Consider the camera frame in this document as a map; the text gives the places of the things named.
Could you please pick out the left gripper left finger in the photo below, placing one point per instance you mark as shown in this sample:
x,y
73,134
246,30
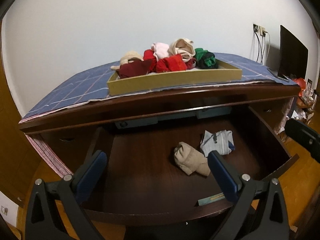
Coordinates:
x,y
43,220

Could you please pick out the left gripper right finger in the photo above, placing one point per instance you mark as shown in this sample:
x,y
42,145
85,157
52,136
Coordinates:
x,y
259,210

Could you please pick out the wooden drawer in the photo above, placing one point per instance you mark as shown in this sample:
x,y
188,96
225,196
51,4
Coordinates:
x,y
142,185

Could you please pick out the green black striped underwear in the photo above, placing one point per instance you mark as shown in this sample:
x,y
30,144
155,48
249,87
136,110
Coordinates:
x,y
205,59

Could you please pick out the dark red striped-band underwear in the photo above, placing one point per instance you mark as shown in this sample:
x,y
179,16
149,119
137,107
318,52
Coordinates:
x,y
192,63

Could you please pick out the cream white underwear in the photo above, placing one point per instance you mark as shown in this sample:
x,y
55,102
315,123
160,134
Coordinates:
x,y
184,47

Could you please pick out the pale pink underwear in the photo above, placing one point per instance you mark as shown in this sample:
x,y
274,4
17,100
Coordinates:
x,y
160,50

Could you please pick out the maroon underwear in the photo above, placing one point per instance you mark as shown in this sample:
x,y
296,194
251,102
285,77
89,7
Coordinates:
x,y
137,68

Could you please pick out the bright red garment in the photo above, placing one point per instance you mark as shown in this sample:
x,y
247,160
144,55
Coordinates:
x,y
151,59

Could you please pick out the white blue grey underwear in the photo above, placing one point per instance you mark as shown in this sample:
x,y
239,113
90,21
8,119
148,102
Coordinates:
x,y
221,142

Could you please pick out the teal paper card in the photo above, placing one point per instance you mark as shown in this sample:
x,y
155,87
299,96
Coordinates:
x,y
211,199

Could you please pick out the red clutter item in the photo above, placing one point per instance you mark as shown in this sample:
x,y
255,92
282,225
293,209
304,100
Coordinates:
x,y
302,84

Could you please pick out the wooden door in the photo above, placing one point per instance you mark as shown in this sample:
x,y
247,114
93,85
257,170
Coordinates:
x,y
19,160

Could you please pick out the black television screen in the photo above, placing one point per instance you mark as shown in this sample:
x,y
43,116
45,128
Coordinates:
x,y
293,55

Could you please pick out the blue plaid tablecloth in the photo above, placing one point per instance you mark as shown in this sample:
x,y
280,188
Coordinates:
x,y
91,86

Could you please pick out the tan rolled socks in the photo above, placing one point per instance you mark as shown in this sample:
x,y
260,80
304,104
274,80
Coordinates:
x,y
189,160

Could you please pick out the low wall socket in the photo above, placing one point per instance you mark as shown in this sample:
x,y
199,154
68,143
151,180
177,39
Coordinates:
x,y
4,210

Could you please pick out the wall power outlet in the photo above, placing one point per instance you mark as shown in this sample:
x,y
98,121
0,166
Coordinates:
x,y
259,29

